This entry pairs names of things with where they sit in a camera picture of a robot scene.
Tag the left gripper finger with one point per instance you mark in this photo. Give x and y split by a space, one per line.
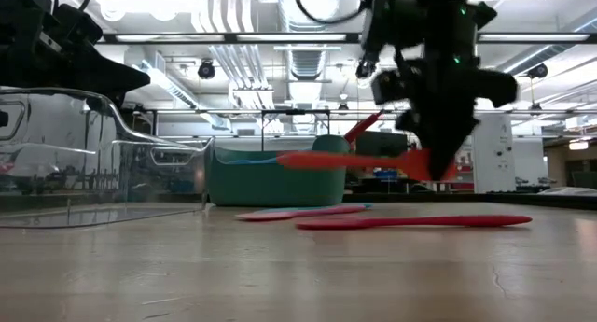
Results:
105 102
114 79

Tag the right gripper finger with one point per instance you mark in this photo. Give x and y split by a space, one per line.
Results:
434 144
454 140

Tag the red spoon with metal neck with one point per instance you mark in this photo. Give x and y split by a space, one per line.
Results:
361 128

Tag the orange-red spatula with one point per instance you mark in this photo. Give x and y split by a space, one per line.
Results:
350 160

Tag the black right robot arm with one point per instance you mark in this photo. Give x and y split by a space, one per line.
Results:
448 0

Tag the white cabinet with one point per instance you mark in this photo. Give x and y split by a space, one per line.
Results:
492 163

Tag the black background monitor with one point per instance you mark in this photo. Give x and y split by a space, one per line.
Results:
380 142

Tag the red silicone utensil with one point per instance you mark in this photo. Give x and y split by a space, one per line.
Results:
420 220

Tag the black overhead crossbar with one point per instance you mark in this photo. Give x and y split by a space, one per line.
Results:
228 37

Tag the green plastic bin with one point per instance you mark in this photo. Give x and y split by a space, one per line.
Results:
270 186

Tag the black ceiling camera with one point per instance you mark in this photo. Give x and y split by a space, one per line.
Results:
538 71
206 70

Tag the glowing wall lamp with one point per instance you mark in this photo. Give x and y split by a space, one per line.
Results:
578 145

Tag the black metal stand frame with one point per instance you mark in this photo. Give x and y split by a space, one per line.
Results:
296 112

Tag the silver ventilation duct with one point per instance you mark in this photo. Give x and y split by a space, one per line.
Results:
305 60

